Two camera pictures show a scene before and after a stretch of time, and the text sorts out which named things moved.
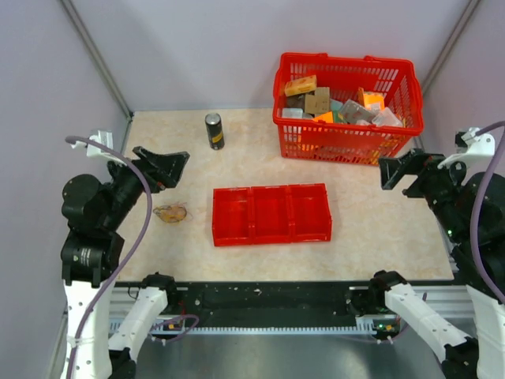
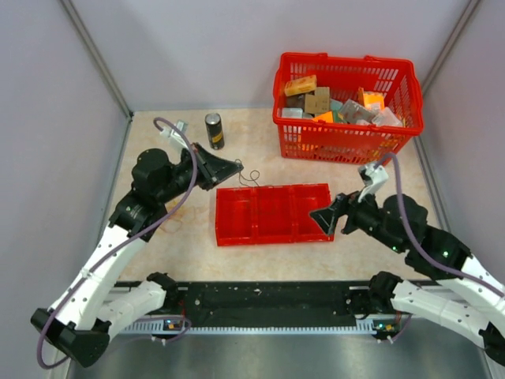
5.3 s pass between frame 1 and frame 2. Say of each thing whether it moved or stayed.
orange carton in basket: stayed
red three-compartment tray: stayed
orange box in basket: stayed
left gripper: moved
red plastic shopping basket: stayed
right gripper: moved
